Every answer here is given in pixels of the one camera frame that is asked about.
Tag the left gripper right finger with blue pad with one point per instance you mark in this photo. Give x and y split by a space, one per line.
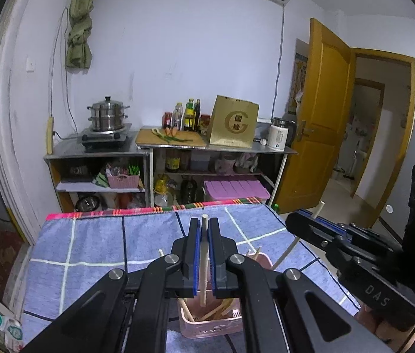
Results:
283 311

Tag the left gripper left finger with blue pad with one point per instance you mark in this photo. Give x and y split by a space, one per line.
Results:
127 312

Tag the wooden chopstick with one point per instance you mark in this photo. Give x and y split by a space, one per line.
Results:
204 248
318 209

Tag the metal kitchen shelf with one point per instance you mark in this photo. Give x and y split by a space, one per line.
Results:
218 162

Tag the person right hand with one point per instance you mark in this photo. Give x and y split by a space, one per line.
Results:
391 336

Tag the pink plastic utensil basket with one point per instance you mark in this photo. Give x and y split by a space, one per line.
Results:
214 317

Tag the blue checked tablecloth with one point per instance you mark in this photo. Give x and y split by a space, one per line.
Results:
71 254

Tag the small pink basket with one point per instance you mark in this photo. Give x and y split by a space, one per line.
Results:
123 181

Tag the metal stove cabinet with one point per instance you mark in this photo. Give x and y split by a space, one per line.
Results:
78 172

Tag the yellow wooden door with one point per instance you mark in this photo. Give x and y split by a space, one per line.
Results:
327 95

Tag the pink storage box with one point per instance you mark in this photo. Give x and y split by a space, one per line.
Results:
224 189

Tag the black gas stove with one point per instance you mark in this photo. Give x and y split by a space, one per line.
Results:
99 140

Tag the white electric kettle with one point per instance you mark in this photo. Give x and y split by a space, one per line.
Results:
281 133

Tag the wooden cutting board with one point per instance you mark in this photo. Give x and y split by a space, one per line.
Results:
155 137

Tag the gold paper bag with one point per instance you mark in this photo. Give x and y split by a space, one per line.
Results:
233 122

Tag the stainless steel steamer pot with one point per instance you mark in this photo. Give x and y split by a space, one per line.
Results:
107 115

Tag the red lidded jar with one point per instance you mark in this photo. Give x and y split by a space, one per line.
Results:
167 120

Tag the green oil bottle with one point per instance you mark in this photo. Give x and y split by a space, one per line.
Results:
189 116

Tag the clear vinegar bottle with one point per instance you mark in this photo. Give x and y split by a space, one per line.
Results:
177 117

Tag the dark sauce bottle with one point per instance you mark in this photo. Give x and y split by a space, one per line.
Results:
196 121

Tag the green hanging cloth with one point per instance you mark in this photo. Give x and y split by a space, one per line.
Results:
78 55

